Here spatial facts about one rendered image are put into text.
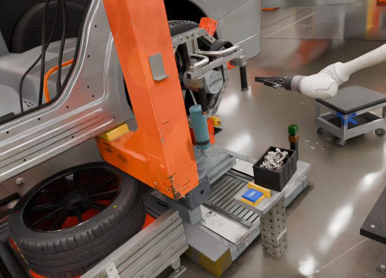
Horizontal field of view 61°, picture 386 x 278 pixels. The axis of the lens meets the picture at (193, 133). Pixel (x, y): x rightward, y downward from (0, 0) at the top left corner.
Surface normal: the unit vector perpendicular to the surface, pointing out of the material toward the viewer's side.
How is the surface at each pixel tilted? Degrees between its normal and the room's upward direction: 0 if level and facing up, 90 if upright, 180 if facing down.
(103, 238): 90
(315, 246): 0
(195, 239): 0
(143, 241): 90
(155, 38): 90
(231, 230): 0
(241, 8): 90
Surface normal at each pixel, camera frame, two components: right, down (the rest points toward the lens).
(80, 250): 0.33, 0.39
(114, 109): 0.69, 0.22
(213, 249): -0.17, -0.87
